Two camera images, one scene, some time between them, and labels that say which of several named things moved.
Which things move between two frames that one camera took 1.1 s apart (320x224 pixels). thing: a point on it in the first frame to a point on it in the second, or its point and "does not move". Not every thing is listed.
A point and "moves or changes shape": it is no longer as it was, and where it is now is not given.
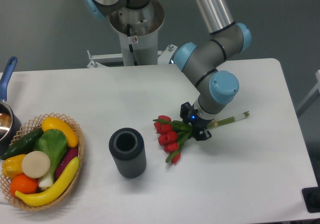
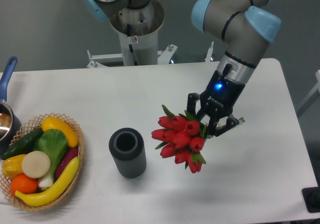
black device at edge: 311,197 does not move
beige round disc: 35,164 does not move
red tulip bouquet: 173,134 moves or changes shape
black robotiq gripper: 188,112 to 219,98
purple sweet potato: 70,153 does not move
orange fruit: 24,184 does not move
